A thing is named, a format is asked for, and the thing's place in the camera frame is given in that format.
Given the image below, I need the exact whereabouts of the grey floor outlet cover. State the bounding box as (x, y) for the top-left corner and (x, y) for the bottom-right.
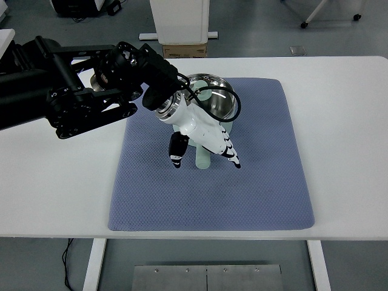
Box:
(289, 45), (307, 56)

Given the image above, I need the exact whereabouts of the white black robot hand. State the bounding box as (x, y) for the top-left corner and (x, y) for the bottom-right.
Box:
(155, 93), (241, 169)

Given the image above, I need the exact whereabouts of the white table leg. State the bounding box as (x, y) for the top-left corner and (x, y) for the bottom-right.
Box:
(82, 238), (107, 291)
(307, 240), (331, 291)

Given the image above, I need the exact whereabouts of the white pedestal cabinet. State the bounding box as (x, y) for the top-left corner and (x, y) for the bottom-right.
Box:
(139, 0), (218, 45)

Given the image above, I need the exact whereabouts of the right white table leg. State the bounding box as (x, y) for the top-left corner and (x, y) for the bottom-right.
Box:
(307, 240), (331, 291)

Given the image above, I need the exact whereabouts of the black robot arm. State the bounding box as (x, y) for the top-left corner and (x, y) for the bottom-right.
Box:
(1, 36), (182, 139)

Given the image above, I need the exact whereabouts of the glass lid green knob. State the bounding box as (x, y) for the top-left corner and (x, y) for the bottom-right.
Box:
(187, 73), (238, 120)

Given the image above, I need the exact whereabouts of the office chair base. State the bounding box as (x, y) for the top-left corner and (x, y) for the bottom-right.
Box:
(299, 1), (367, 30)

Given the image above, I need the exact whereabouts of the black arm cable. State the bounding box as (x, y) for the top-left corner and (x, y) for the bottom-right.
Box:
(176, 72), (242, 122)

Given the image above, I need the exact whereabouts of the cardboard box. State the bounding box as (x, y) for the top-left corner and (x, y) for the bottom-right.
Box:
(162, 43), (207, 59)

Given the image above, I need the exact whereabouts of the black floor cable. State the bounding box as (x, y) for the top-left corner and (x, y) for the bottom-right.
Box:
(61, 238), (75, 291)

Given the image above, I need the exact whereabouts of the blue quilted mat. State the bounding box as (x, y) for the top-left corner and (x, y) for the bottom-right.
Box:
(108, 78), (315, 231)

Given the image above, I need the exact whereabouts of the left white table leg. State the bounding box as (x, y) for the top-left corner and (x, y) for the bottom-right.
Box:
(82, 238), (107, 291)

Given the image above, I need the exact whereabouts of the black device on floor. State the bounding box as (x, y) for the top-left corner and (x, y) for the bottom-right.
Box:
(50, 0), (124, 18)

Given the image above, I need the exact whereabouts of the green pot with handle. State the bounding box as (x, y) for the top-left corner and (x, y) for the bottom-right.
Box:
(180, 73), (238, 170)

